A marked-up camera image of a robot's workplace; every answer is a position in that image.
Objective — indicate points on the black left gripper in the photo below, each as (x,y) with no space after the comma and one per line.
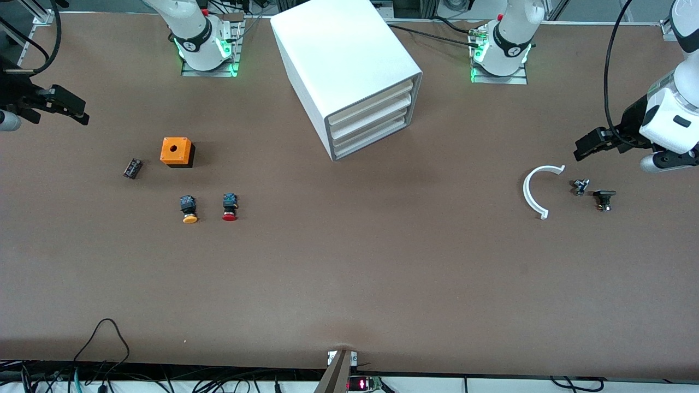
(632,121)

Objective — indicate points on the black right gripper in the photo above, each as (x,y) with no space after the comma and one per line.
(15,93)

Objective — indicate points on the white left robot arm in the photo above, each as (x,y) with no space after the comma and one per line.
(510,38)

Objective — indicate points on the yellow push button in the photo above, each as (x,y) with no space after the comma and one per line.
(189,210)

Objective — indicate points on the red push button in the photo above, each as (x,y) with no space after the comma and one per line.
(230,207)

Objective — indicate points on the small metal fitting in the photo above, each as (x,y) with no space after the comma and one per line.
(580,186)

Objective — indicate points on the small black clamp part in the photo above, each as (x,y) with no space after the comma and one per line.
(604,195)

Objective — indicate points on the small black connector block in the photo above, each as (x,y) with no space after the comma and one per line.
(132,168)

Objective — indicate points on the orange box with hole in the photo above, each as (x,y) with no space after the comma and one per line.
(176,150)

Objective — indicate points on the circuit board with red display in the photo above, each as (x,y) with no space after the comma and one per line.
(363,384)

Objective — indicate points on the grey metal beam with brackets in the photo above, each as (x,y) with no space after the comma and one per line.
(336,376)

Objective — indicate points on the aluminium frame profile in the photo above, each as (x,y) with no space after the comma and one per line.
(668,30)
(35,41)

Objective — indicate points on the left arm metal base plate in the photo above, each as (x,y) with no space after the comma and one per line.
(499,79)

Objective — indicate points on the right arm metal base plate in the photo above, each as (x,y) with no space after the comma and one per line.
(210,72)

